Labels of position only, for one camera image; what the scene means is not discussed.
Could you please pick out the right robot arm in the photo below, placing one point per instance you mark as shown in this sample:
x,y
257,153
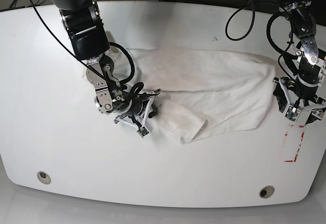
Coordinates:
x,y
83,24

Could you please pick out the table cable grommet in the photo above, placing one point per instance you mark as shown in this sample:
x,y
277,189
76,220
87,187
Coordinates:
x,y
44,178
266,192

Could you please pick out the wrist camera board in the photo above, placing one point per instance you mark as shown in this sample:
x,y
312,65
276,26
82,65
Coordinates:
x,y
292,113
143,131

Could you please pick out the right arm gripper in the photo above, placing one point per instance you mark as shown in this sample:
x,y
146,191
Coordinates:
x,y
139,111

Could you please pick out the left table cable grommet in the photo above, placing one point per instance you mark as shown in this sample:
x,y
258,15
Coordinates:
x,y
44,178

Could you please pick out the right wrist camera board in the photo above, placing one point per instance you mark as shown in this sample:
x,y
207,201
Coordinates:
x,y
143,131

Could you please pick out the red tape rectangle marking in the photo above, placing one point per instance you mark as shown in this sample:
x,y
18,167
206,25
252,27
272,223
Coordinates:
x,y
292,143

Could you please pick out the right table cable grommet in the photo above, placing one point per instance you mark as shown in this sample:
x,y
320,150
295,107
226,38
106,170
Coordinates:
x,y
266,192

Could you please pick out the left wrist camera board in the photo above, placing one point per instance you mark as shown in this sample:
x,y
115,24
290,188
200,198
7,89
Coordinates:
x,y
292,113

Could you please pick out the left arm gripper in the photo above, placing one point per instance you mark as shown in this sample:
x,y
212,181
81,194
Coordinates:
x,y
311,109

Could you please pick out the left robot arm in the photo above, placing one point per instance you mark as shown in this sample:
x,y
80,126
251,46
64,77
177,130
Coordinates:
x,y
296,91

